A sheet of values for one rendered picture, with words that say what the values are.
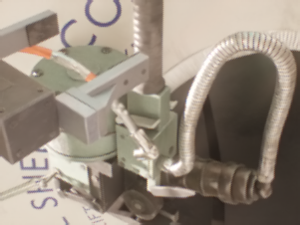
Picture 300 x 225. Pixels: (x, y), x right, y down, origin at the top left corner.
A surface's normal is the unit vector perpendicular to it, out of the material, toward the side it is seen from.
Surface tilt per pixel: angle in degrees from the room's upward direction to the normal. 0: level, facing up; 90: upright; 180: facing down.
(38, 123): 129
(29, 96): 115
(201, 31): 90
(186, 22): 90
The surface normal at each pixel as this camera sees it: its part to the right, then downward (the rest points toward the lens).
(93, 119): 0.74, 0.41
